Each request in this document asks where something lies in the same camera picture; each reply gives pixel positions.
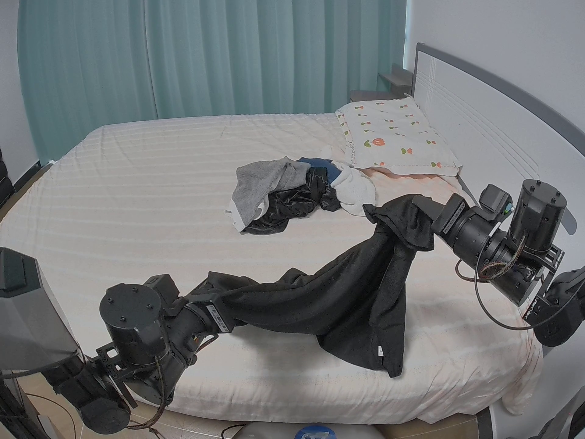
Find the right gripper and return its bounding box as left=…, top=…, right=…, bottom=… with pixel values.
left=430, top=193, right=503, bottom=265

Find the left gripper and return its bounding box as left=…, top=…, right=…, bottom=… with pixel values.
left=170, top=286, right=238, bottom=360

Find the black T-shirt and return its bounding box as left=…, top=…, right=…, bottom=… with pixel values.
left=208, top=194, right=437, bottom=379

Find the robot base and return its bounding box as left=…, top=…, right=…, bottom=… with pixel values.
left=233, top=421, right=381, bottom=439

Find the pile of clothes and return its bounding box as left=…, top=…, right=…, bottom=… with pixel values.
left=224, top=156, right=378, bottom=236

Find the bed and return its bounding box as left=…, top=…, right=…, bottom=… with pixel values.
left=0, top=41, right=585, bottom=429

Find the white printed pillow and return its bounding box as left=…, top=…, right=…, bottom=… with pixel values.
left=335, top=96, right=462, bottom=176

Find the grey bedside table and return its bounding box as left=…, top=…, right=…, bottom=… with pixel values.
left=349, top=64, right=414, bottom=104

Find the black chest of drawers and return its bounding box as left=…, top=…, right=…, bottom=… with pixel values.
left=0, top=147, right=12, bottom=209

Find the blue-green curtain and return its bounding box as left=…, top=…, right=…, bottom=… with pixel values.
left=144, top=0, right=407, bottom=120
left=17, top=0, right=158, bottom=163

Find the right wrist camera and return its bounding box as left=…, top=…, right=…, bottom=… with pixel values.
left=479, top=184, right=513, bottom=224

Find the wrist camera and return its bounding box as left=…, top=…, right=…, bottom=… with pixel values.
left=145, top=274, right=183, bottom=313
left=479, top=184, right=513, bottom=224

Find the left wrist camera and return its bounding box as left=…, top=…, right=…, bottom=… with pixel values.
left=145, top=274, right=183, bottom=313

